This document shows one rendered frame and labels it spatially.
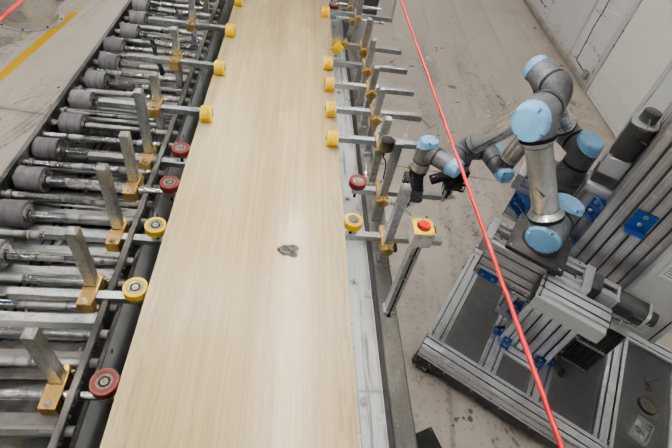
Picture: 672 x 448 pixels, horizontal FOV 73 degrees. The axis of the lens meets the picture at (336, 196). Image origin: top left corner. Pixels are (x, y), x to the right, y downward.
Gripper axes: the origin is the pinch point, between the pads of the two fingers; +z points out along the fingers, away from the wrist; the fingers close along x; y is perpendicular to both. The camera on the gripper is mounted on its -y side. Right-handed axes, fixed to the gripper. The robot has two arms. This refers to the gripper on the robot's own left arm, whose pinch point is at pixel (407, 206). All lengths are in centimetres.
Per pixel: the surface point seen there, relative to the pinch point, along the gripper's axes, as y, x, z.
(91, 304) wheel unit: -50, 114, 7
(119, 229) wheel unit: -15, 116, 10
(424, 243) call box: -41.0, 6.9, -24.3
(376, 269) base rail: -17.2, 10.4, 23.1
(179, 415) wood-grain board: -86, 78, 3
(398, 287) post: -39.3, 8.4, 4.0
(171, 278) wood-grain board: -41, 90, 3
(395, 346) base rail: -53, 7, 23
